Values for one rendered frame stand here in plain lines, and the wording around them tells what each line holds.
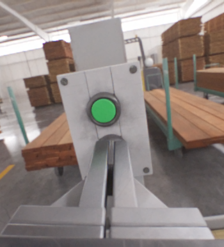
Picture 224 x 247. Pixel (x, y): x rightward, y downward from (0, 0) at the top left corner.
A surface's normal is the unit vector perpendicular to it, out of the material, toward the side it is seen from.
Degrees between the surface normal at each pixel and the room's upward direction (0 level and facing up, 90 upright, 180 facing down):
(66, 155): 90
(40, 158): 90
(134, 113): 90
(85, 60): 90
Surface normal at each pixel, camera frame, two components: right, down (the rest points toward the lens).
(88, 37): -0.02, 0.29
